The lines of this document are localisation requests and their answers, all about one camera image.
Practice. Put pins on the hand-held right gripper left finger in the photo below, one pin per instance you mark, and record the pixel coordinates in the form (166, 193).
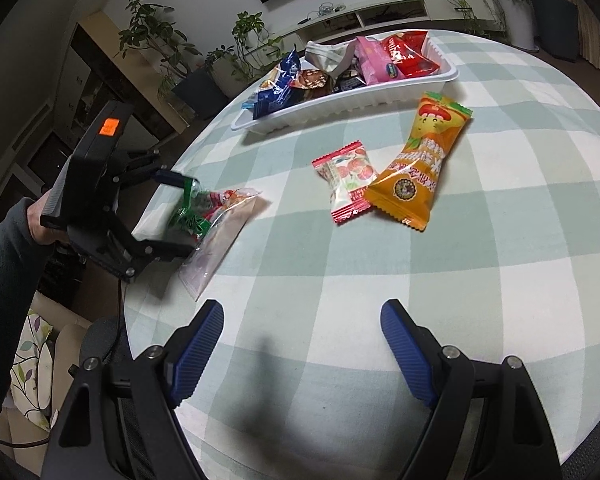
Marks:
(195, 355)

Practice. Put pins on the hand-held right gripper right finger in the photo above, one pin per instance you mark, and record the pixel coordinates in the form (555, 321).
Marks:
(405, 350)

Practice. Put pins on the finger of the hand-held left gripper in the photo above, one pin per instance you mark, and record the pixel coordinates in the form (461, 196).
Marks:
(172, 179)
(165, 250)

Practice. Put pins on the green snack packet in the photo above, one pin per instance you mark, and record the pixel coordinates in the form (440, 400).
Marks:
(190, 215)

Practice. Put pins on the clear plastic snack packet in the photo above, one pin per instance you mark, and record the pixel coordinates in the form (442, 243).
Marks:
(220, 240)

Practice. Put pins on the dark blue printed snack packet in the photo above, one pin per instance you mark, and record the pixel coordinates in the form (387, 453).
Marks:
(289, 67)

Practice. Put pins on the brown snack packet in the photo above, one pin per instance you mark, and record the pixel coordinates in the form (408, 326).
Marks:
(312, 80)

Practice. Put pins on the silver snack packet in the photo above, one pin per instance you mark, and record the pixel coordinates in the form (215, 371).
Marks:
(325, 55)

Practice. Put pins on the white plastic tray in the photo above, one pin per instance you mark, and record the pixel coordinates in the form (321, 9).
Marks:
(360, 102)

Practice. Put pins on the small dark snack packet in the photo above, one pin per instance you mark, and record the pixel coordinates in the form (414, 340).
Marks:
(352, 82)

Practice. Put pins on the pink snack packet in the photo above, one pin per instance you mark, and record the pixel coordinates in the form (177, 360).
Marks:
(375, 60)

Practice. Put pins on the person's left forearm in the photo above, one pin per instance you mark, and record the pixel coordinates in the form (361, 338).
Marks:
(5, 300)

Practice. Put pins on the person's left hand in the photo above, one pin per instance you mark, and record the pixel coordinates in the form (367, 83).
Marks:
(37, 222)

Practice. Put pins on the tall plant in blue pot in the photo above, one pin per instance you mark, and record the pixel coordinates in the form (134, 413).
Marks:
(200, 92)

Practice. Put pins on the wooden cabinet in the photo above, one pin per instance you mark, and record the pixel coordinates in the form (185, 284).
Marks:
(90, 75)

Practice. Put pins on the green checked tablecloth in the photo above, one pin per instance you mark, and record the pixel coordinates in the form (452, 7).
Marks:
(330, 270)

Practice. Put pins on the plant in beige pot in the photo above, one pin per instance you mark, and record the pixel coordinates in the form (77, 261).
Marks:
(230, 77)

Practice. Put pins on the beige sofa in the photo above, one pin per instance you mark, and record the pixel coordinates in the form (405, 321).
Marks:
(65, 340)

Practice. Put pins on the floral print cushion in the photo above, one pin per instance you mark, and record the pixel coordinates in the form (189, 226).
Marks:
(30, 360)

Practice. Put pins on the red white candy packet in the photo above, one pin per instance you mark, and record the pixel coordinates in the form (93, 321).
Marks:
(347, 175)

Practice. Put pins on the orange snack packet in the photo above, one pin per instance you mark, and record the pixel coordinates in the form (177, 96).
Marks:
(420, 160)

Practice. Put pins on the red snack packet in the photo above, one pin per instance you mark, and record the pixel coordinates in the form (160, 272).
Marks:
(410, 57)

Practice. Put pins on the white television cabinet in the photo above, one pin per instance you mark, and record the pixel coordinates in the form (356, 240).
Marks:
(440, 7)

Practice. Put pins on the plant in white pot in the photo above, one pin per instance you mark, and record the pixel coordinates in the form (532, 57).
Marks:
(520, 20)

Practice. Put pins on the large-leaf plant in dark pot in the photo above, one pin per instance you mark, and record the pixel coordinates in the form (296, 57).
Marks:
(555, 20)

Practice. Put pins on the beige striped curtain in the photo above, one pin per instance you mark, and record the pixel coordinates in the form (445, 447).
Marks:
(592, 35)

